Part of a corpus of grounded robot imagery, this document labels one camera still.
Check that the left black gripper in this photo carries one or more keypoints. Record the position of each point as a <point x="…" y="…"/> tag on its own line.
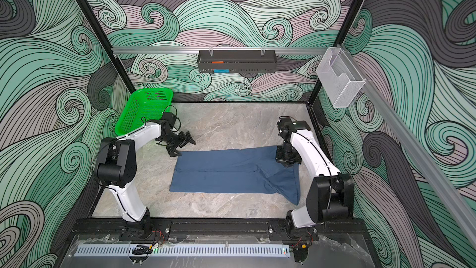
<point x="182" y="136"/>

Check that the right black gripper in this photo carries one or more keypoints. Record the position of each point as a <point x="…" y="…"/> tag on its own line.
<point x="282" y="157"/>

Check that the blue t-shirt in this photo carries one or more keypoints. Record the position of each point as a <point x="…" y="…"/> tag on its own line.
<point x="246" y="171"/>

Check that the green plastic basket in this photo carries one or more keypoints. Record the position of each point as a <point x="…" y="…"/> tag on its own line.
<point x="143" y="105"/>

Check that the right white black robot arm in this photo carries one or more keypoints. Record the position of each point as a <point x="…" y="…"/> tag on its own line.
<point x="331" y="193"/>

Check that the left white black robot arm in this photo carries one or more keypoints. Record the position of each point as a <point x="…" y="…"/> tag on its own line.
<point x="116" y="164"/>

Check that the black wall tray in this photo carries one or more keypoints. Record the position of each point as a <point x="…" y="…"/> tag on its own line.
<point x="242" y="62"/>

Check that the clear acrylic wall holder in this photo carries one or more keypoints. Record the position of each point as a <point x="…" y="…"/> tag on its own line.
<point x="340" y="76"/>

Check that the aluminium right rail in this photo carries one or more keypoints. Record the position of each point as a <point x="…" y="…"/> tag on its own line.
<point x="463" y="215"/>

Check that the aluminium rail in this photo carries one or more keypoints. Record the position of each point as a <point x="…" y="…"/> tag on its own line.
<point x="196" y="50"/>
<point x="463" y="215"/>

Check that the aluminium back rail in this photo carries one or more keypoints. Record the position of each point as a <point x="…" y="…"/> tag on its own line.
<point x="196" y="50"/>

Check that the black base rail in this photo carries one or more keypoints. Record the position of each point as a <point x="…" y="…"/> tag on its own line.
<point x="173" y="229"/>

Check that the white slotted cable duct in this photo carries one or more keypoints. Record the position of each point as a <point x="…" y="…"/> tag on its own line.
<point x="187" y="250"/>

